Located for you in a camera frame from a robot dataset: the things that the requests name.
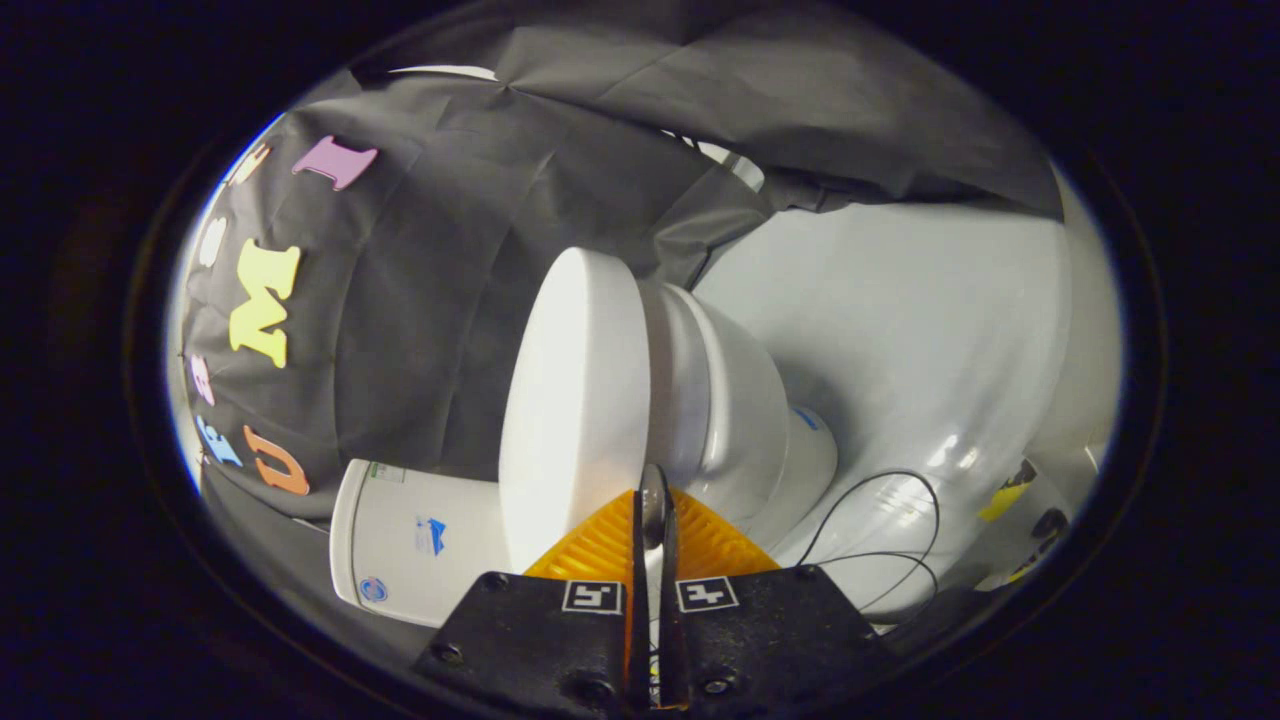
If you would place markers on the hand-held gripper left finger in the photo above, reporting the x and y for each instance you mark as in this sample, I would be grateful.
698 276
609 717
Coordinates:
530 640

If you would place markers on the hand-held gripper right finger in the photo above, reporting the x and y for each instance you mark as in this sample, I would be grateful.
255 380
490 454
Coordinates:
770 630

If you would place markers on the white toilet lid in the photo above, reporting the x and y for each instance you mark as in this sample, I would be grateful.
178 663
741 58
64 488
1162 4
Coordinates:
570 400

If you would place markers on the white ceramic toilet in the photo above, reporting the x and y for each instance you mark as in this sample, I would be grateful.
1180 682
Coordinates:
730 400

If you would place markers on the yellow and black object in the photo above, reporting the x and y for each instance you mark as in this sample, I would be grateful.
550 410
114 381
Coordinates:
1005 498

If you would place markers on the black backdrop cloth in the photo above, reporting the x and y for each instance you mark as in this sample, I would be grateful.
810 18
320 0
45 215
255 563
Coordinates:
430 300

